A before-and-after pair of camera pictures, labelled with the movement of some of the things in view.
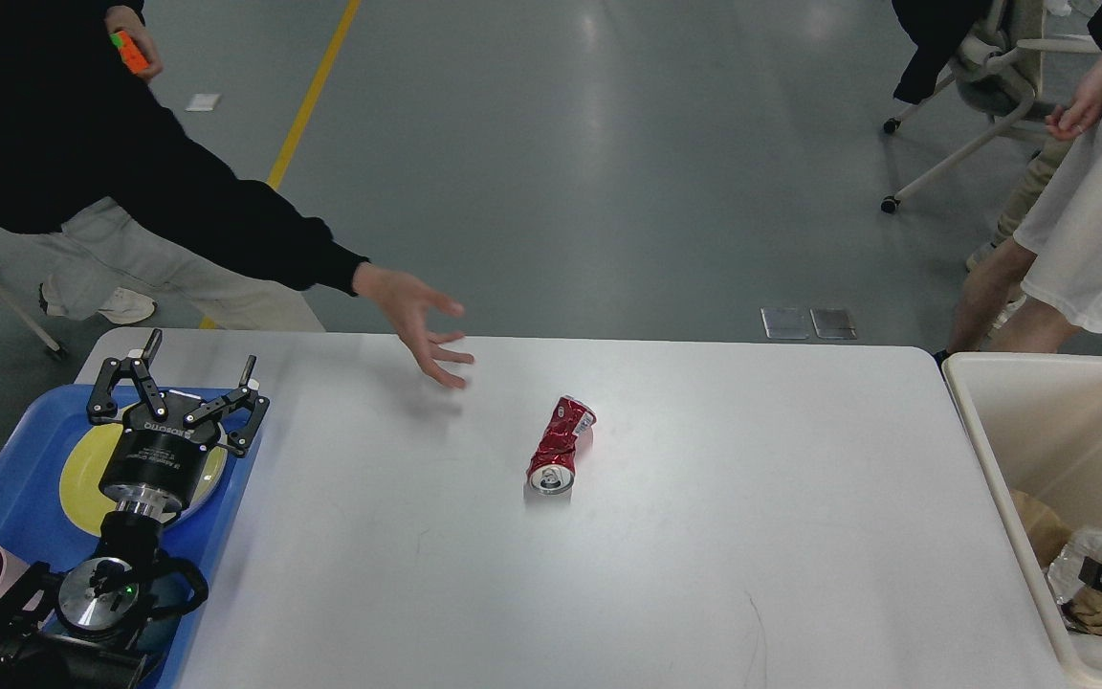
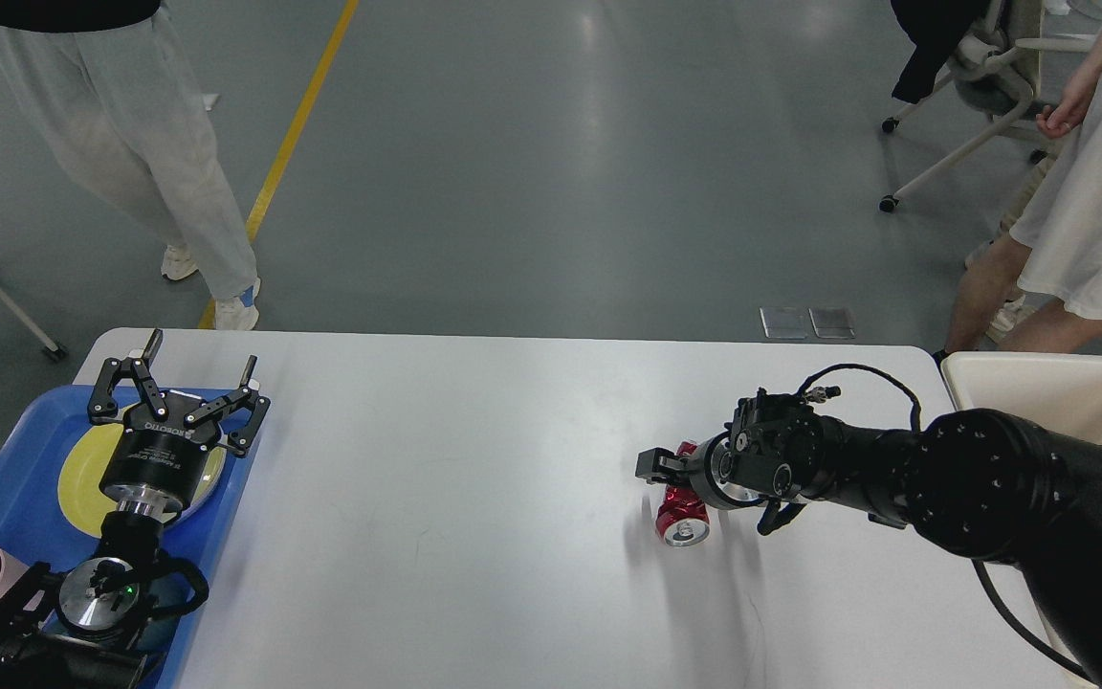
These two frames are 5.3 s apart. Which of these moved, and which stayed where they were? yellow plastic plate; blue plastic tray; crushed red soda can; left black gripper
Moved: crushed red soda can
Stayed: left black gripper; yellow plastic plate; blue plastic tray
